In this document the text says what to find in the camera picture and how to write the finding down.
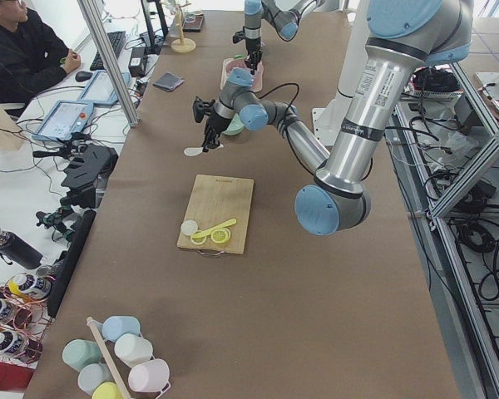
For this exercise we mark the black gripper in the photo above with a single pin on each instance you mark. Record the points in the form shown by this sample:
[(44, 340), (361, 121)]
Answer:
[(214, 123), (252, 44)]

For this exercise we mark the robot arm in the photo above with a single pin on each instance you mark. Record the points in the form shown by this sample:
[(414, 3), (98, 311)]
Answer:
[(402, 36), (284, 22)]

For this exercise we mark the pink bowl of ice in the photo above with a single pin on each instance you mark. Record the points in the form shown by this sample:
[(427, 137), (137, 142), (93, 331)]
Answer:
[(232, 63)]

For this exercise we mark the green bowl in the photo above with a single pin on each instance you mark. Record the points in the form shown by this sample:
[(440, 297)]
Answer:
[(235, 127)]

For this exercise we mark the cream serving tray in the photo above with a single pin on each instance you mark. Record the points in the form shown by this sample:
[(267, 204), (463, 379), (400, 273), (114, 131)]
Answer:
[(222, 79)]

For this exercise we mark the bamboo cutting board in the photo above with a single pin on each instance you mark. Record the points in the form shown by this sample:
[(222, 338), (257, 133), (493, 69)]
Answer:
[(213, 201)]

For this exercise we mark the wooden mug tree stand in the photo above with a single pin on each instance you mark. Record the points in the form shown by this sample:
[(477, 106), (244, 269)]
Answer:
[(180, 44)]

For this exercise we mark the grey folded cloth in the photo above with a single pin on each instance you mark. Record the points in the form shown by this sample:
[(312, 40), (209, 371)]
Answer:
[(168, 82)]

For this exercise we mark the white bun toy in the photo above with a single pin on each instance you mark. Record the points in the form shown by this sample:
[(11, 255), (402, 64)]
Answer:
[(189, 227)]

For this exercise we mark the lemon slice upper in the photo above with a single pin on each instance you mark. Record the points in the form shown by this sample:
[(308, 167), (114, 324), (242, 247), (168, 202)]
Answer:
[(220, 235)]

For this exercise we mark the lemon slice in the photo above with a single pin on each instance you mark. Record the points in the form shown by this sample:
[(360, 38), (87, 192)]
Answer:
[(220, 235), (199, 239)]

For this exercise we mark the lemon slice lower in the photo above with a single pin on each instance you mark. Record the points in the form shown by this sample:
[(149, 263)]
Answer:
[(199, 239)]

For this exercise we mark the teach pendant far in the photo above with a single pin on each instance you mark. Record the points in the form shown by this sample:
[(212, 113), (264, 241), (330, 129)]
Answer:
[(99, 90)]

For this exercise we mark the teach pendant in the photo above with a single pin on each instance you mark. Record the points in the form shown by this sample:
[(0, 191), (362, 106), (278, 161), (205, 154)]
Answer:
[(63, 120), (99, 90)]

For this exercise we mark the teach pendant near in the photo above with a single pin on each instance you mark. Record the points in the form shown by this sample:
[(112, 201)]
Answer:
[(63, 120)]

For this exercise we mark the blue cup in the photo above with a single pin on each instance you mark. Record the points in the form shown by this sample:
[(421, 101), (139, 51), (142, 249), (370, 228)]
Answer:
[(116, 326)]

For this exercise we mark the seated person in black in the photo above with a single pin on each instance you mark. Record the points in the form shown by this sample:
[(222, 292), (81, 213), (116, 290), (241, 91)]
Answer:
[(32, 57)]

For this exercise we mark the white cup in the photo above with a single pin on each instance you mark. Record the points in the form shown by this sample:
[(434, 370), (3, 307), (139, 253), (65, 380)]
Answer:
[(133, 350)]

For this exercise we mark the black water bottle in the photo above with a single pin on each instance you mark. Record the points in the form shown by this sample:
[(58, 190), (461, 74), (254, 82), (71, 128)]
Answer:
[(13, 249)]

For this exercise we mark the pink cup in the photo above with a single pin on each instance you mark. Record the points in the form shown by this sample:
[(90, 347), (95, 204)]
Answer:
[(150, 376)]

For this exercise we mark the green cup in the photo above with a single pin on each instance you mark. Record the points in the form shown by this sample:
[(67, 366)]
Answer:
[(79, 353)]

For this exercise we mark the grey cup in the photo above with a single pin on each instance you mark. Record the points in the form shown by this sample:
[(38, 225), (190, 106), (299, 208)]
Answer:
[(92, 376)]

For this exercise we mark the yellow cup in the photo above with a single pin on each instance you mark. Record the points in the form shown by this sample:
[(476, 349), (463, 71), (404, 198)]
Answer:
[(107, 390)]

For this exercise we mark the aluminium frame post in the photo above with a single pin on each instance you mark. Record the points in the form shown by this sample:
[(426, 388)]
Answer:
[(93, 21)]

